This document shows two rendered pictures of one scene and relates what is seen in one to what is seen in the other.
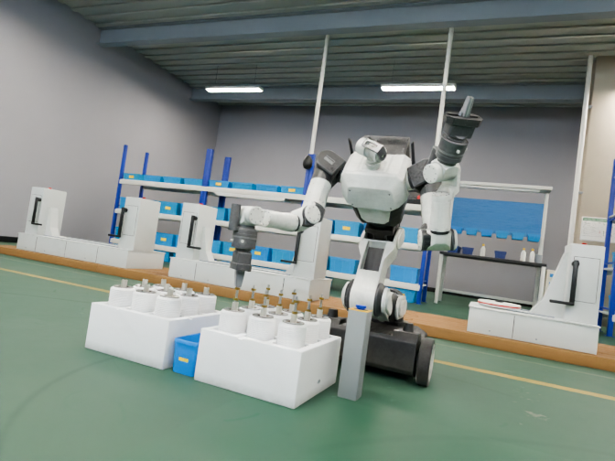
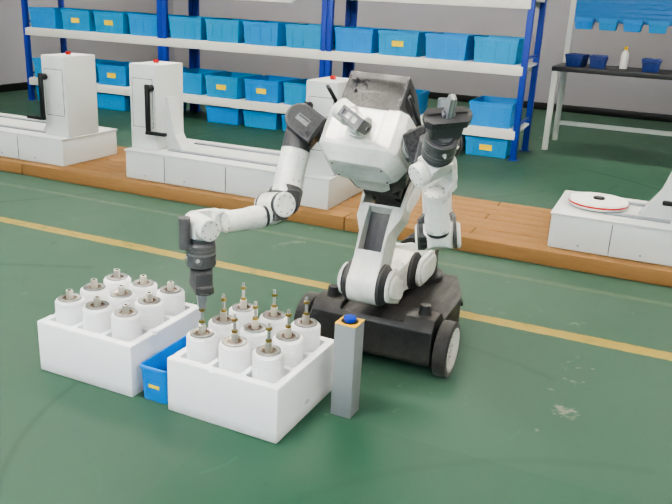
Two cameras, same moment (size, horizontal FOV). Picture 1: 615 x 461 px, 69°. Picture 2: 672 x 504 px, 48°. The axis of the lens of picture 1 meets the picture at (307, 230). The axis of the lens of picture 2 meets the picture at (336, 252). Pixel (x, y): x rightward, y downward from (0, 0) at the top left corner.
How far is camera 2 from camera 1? 0.91 m
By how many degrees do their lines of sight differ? 21
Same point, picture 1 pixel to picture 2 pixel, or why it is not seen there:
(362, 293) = (361, 282)
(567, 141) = not seen: outside the picture
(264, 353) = (239, 388)
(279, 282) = not seen: hidden behind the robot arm
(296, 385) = (275, 421)
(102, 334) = (57, 356)
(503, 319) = (597, 230)
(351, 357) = (342, 374)
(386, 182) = (375, 157)
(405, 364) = (420, 356)
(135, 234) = (67, 114)
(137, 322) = (94, 346)
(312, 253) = not seen: hidden behind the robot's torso
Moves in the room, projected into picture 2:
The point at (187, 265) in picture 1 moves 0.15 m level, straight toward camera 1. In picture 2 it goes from (151, 161) to (150, 166)
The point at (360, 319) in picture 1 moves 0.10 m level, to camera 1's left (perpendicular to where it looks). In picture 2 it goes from (348, 335) to (315, 333)
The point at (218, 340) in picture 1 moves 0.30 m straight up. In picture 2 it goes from (187, 372) to (186, 279)
